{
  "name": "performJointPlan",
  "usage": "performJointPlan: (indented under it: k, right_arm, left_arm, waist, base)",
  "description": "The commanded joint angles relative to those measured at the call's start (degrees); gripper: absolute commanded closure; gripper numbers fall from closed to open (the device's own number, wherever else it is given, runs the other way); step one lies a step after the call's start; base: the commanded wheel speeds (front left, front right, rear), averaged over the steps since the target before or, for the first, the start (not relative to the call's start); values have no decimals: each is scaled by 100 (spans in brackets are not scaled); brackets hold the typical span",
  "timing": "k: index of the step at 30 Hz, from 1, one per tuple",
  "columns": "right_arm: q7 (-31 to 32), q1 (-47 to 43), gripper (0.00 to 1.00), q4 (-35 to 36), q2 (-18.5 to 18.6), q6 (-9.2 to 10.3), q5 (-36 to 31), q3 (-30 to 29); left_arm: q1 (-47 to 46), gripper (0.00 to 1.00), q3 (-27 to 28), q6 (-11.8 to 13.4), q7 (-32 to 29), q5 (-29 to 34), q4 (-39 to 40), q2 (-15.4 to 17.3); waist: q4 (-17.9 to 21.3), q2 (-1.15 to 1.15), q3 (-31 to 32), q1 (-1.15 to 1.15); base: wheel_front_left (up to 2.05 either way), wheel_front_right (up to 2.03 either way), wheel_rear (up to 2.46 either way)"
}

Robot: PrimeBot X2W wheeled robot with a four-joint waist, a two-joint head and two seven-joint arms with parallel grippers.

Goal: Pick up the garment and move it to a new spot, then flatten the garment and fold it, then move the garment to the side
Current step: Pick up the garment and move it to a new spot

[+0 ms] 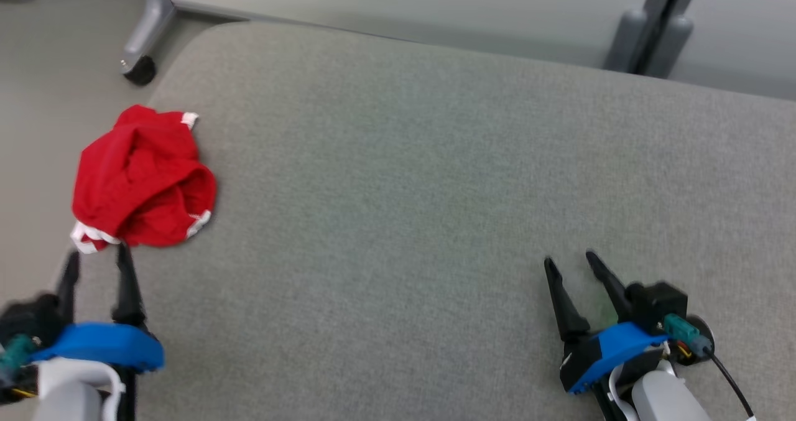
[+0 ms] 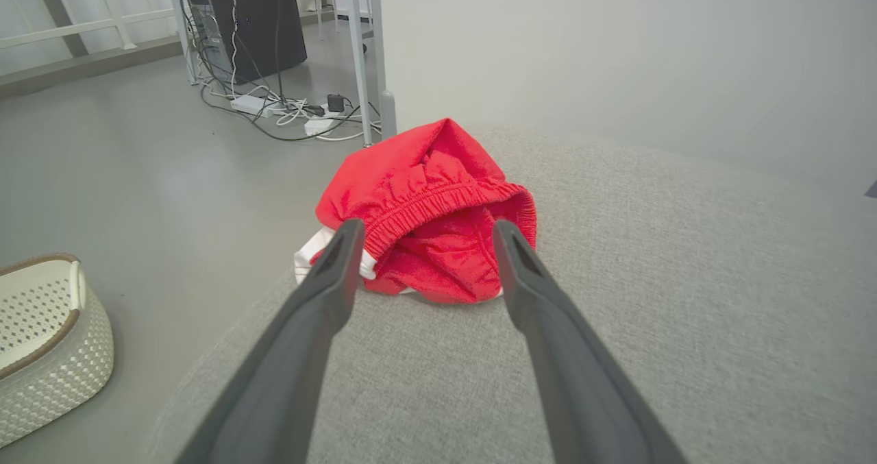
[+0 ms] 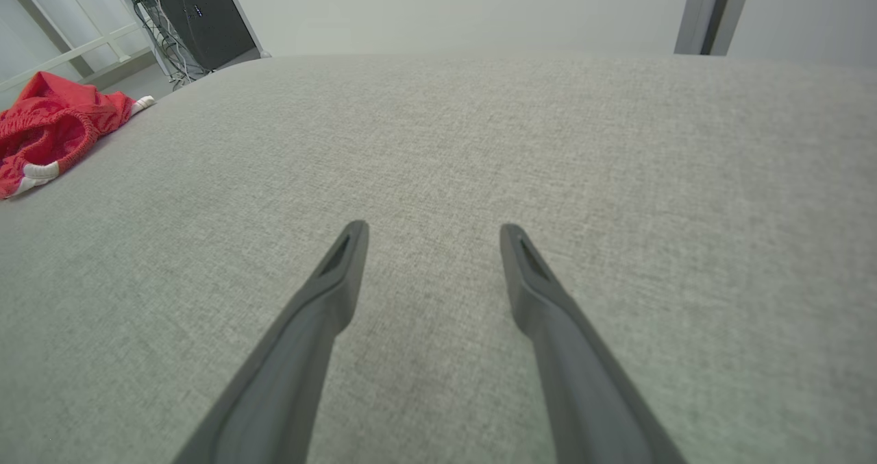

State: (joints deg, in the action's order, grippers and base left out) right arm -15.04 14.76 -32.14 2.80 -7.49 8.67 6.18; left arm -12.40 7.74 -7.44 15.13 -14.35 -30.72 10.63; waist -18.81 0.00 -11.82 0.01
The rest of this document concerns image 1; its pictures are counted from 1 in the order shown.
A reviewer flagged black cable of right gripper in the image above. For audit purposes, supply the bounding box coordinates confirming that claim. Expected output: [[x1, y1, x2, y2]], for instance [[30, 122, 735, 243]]
[[709, 349, 758, 421]]

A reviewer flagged teal plug of left gripper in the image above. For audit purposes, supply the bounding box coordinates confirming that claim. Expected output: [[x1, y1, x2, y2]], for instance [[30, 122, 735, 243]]
[[0, 334, 38, 372]]

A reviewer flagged grey floor rail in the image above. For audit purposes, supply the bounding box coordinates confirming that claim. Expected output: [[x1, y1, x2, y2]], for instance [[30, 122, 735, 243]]
[[173, 0, 252, 24]]

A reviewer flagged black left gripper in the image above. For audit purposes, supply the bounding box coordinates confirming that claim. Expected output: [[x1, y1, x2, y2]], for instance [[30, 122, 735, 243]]
[[0, 244, 147, 406]]

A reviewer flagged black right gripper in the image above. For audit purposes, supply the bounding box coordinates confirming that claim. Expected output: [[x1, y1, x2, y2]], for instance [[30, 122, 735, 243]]
[[544, 251, 716, 366]]

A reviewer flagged red and white jersey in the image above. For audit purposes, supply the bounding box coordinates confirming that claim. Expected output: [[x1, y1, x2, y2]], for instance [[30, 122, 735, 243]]
[[70, 104, 218, 255]]

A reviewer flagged grey metal partition post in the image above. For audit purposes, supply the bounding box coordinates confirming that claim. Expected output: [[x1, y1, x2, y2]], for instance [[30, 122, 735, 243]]
[[603, 0, 706, 78]]

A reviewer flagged teal plug of right gripper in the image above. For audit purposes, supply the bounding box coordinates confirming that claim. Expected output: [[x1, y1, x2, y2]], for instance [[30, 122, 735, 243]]
[[662, 313, 713, 357]]

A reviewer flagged teal plug of gripper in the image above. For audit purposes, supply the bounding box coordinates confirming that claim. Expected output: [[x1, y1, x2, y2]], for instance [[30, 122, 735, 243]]
[[0, 334, 38, 372], [662, 313, 713, 357]]

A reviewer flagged grey stand leg with caster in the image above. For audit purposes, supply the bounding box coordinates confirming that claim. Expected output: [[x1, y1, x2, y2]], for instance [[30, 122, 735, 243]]
[[120, 0, 178, 87]]

